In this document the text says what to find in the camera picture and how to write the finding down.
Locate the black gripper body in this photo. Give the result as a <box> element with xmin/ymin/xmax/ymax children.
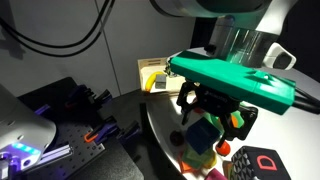
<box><xmin>182</xmin><ymin>79</ymin><xmax>242</xmax><ymax>117</ymax></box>

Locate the grey block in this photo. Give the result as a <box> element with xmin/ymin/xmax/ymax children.
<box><xmin>154</xmin><ymin>73</ymin><xmax>167</xmax><ymax>90</ymax></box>

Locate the blue block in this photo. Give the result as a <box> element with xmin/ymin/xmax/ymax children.
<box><xmin>185</xmin><ymin>116</ymin><xmax>222</xmax><ymax>156</ymax></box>

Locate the yellow green block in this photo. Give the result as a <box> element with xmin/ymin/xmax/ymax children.
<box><xmin>181</xmin><ymin>145</ymin><xmax>215</xmax><ymax>170</ymax></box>

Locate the white robot base blue light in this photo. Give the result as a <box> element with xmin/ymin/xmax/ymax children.
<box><xmin>0</xmin><ymin>83</ymin><xmax>57</xmax><ymax>180</ymax></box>

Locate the wooden tray box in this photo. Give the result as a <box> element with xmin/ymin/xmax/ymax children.
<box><xmin>137</xmin><ymin>56</ymin><xmax>188</xmax><ymax>98</ymax></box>

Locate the orange toy fruit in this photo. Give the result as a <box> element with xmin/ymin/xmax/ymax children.
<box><xmin>231</xmin><ymin>114</ymin><xmax>240</xmax><ymax>129</ymax></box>

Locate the red toy tomato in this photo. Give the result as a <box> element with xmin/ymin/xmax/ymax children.
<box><xmin>192</xmin><ymin>105</ymin><xmax>205</xmax><ymax>116</ymax></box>

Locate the green translucent bowl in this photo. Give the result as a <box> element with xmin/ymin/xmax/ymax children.
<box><xmin>199</xmin><ymin>110</ymin><xmax>245</xmax><ymax>135</ymax></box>

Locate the small red toy fruit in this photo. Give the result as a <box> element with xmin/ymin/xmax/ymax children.
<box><xmin>215</xmin><ymin>139</ymin><xmax>232</xmax><ymax>157</ymax></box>

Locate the black fabric block letter D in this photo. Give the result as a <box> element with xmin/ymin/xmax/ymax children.
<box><xmin>230</xmin><ymin>145</ymin><xmax>293</xmax><ymax>180</ymax></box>

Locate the yellow toy banana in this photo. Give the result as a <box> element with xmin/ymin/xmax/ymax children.
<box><xmin>145</xmin><ymin>70</ymin><xmax>167</xmax><ymax>92</ymax></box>

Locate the yellow toy lemon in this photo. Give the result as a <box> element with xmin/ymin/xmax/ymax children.
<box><xmin>202</xmin><ymin>152</ymin><xmax>218</xmax><ymax>170</ymax></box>

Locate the pink block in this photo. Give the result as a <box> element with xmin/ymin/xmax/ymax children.
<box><xmin>204</xmin><ymin>167</ymin><xmax>228</xmax><ymax>180</ymax></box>

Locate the purple clamp orange trigger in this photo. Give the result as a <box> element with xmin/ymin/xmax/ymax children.
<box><xmin>64</xmin><ymin>84</ymin><xmax>113</xmax><ymax>110</ymax></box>
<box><xmin>82</xmin><ymin>115</ymin><xmax>143</xmax><ymax>145</ymax></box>

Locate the silver metal bar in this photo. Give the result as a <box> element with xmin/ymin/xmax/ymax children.
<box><xmin>39</xmin><ymin>142</ymin><xmax>73</xmax><ymax>165</ymax></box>

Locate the green wrist camera housing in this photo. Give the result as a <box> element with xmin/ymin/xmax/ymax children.
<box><xmin>169</xmin><ymin>49</ymin><xmax>297</xmax><ymax>116</ymax></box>

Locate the black cable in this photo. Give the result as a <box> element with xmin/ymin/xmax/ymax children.
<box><xmin>0</xmin><ymin>0</ymin><xmax>117</xmax><ymax>58</ymax></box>
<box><xmin>0</xmin><ymin>0</ymin><xmax>112</xmax><ymax>50</ymax></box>
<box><xmin>292</xmin><ymin>99</ymin><xmax>320</xmax><ymax>116</ymax></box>
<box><xmin>294</xmin><ymin>86</ymin><xmax>320</xmax><ymax>105</ymax></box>

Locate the grey base plate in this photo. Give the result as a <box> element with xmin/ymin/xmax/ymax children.
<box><xmin>74</xmin><ymin>141</ymin><xmax>145</xmax><ymax>180</ymax></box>

